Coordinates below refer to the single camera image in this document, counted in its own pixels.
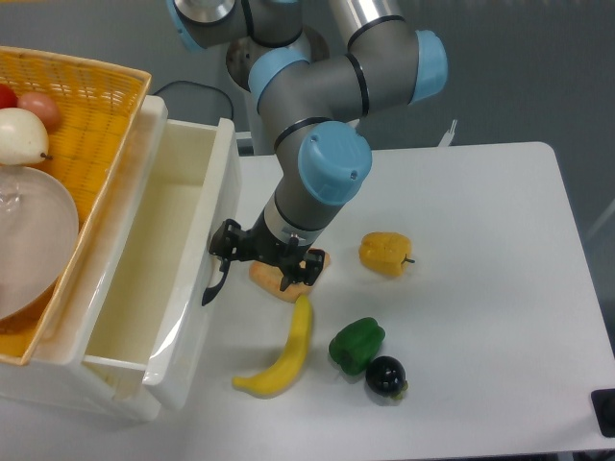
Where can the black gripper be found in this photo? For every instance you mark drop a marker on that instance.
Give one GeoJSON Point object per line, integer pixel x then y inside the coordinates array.
{"type": "Point", "coordinates": [297, 264]}

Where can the white drawer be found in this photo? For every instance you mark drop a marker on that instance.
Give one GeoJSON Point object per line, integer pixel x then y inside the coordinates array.
{"type": "Point", "coordinates": [194, 187]}

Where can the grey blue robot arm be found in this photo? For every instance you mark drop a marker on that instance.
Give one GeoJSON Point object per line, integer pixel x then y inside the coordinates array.
{"type": "Point", "coordinates": [307, 109]}

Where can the white drawer cabinet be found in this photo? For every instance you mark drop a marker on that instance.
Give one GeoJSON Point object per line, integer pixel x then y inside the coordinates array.
{"type": "Point", "coordinates": [48, 379]}

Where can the toasted bread slice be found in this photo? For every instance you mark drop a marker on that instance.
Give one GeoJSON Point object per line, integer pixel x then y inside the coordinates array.
{"type": "Point", "coordinates": [269, 279]}

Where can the yellow bell pepper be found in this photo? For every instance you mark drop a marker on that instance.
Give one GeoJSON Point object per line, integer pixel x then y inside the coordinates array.
{"type": "Point", "coordinates": [386, 253]}

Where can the yellow banana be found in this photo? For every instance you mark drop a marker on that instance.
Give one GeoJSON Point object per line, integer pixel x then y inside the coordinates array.
{"type": "Point", "coordinates": [283, 372]}

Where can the green bell pepper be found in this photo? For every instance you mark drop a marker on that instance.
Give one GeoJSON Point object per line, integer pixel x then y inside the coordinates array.
{"type": "Point", "coordinates": [354, 346]}

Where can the dark purple eggplant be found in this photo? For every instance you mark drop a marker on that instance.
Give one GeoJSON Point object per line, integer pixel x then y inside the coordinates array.
{"type": "Point", "coordinates": [386, 377]}

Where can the yellow woven basket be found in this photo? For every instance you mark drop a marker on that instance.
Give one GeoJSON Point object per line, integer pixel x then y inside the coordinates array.
{"type": "Point", "coordinates": [99, 102]}

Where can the beige plate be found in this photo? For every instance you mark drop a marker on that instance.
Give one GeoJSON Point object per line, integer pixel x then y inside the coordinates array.
{"type": "Point", "coordinates": [39, 231]}

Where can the white pear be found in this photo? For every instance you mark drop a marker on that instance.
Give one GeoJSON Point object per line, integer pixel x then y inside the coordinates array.
{"type": "Point", "coordinates": [24, 139]}

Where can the pink peach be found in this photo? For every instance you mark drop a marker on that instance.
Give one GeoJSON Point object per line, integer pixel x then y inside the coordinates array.
{"type": "Point", "coordinates": [44, 107]}

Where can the red tomato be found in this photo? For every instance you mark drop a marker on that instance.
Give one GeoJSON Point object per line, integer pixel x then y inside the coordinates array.
{"type": "Point", "coordinates": [8, 98]}

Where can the black corner device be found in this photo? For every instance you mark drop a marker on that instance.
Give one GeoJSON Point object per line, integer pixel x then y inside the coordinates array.
{"type": "Point", "coordinates": [603, 401]}

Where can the right metal table bracket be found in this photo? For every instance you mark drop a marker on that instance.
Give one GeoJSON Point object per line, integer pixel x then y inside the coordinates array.
{"type": "Point", "coordinates": [448, 136]}

